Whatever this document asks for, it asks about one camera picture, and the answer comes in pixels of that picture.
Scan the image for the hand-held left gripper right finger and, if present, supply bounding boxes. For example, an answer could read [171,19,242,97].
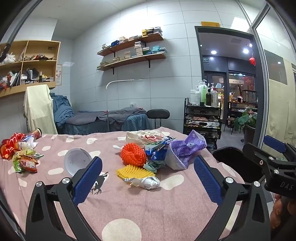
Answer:
[194,155,271,241]

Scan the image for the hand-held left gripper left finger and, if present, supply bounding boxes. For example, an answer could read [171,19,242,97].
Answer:
[25,156,103,241]

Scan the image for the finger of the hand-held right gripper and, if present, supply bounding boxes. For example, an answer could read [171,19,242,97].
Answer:
[264,135,296,163]
[242,142,281,178]

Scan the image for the black trash bin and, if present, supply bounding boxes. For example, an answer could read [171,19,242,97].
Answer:
[211,146,269,202]

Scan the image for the person's right hand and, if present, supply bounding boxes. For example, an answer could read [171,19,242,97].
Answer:
[269,193,296,231]

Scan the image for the green potted plant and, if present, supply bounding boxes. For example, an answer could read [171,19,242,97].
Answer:
[233,107,258,145]

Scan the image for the purple plastic bag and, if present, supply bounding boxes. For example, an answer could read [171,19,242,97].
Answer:
[165,130,207,171]

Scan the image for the yellow foam net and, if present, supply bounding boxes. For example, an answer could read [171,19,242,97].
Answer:
[116,164,155,180]

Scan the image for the orange foam net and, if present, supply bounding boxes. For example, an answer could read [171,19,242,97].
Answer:
[121,142,147,167]

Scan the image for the light green crumpled wrapper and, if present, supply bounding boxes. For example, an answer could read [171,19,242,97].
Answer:
[143,160,167,173]

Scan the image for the crumpled white wrapper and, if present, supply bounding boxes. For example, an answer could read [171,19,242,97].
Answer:
[122,176,161,190]

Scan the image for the blue snack wrapper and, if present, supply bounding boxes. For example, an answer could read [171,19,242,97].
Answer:
[144,137,177,161]

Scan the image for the bed with grey blanket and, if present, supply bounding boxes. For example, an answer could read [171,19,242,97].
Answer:
[55,107,151,135]

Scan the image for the pink polka dot blanket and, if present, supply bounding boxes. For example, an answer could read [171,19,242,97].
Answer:
[0,126,245,241]

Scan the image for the red snack wrapper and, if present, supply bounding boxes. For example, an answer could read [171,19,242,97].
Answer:
[18,158,38,174]

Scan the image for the white red printed plastic bag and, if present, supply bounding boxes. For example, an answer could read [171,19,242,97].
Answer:
[125,130,170,149]

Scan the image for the black cart rack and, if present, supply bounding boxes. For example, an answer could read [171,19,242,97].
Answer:
[183,97,222,150]

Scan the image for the green snack wrapper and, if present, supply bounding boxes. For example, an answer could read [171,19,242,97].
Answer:
[12,149,44,163]
[12,160,25,173]

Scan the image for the red chip can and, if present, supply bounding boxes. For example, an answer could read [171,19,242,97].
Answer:
[28,128,42,139]

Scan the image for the clear plastic bottle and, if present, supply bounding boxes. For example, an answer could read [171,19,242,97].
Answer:
[15,136,37,150]

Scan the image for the blue blanket pile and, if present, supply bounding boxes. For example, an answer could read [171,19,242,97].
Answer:
[50,93,74,127]

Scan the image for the group of toiletry bottles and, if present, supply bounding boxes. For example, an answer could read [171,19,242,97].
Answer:
[190,79,225,107]

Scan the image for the black chair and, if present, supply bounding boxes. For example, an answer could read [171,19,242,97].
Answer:
[146,109,170,129]

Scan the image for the cream cloth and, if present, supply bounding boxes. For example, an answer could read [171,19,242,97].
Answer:
[24,85,58,135]

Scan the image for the red and yellow bag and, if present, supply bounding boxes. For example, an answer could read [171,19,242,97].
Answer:
[0,133,26,160]

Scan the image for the white floor lamp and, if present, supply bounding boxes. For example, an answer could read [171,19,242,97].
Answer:
[106,79,144,132]

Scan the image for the wooden cubby shelf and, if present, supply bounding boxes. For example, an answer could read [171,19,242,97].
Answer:
[0,40,61,98]

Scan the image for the stacks of small boxes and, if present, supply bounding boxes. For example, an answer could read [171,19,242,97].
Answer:
[102,27,163,50]

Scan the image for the white wall notice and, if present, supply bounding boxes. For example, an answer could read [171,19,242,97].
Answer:
[55,64,63,86]

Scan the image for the dark door frame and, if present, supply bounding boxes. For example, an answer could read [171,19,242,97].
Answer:
[194,25,258,139]

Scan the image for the wall shelves with boxes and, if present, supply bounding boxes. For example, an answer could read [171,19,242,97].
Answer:
[97,40,167,69]

